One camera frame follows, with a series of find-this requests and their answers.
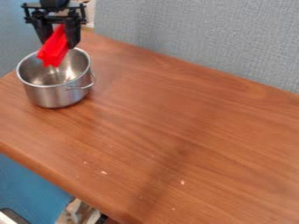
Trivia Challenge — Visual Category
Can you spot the red plastic block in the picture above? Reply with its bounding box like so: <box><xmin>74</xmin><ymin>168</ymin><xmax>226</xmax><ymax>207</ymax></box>
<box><xmin>38</xmin><ymin>24</ymin><xmax>70</xmax><ymax>67</ymax></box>

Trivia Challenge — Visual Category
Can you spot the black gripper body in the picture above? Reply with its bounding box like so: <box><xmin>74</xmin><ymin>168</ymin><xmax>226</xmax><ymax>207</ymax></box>
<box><xmin>22</xmin><ymin>0</ymin><xmax>89</xmax><ymax>25</ymax></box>

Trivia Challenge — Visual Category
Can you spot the metal pot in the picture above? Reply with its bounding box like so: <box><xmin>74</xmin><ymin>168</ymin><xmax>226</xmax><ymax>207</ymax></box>
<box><xmin>17</xmin><ymin>48</ymin><xmax>97</xmax><ymax>109</ymax></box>

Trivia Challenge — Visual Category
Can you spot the white frame under table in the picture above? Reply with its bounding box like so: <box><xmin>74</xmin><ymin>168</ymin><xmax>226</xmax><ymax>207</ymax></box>
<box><xmin>55</xmin><ymin>199</ymin><xmax>101</xmax><ymax>224</ymax></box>

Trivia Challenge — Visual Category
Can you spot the wooden crate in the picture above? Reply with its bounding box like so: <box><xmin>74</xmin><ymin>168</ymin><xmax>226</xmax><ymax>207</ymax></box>
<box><xmin>71</xmin><ymin>0</ymin><xmax>98</xmax><ymax>29</ymax></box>

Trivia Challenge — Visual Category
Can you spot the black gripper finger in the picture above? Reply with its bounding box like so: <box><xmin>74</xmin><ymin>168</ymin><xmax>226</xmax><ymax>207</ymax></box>
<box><xmin>65</xmin><ymin>17</ymin><xmax>81</xmax><ymax>49</ymax></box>
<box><xmin>33</xmin><ymin>17</ymin><xmax>53</xmax><ymax>43</ymax></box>

